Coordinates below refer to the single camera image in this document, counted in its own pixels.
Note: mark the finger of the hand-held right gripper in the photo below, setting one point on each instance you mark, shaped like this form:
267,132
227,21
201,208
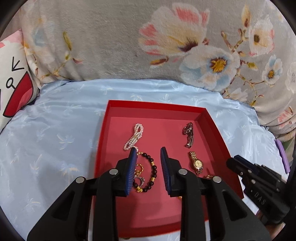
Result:
245,162
235,168

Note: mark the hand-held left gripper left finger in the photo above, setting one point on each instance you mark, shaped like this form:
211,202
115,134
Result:
130,171

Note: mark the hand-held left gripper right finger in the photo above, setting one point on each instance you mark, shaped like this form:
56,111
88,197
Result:
166,171

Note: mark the gold wristwatch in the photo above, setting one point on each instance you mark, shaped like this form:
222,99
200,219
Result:
197,163

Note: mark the red cardboard box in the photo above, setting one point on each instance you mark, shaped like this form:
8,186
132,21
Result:
161,129

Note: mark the silver wristwatch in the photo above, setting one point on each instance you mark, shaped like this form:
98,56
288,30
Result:
188,134

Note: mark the purple object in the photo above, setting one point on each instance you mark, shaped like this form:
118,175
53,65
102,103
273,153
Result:
283,157

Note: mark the light blue palm-print sheet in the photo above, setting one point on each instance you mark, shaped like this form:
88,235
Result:
57,129

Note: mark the grey floral blanket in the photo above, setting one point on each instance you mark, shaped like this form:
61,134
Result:
104,41

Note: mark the pink and white cartoon pillow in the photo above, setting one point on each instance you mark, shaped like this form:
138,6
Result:
16,88

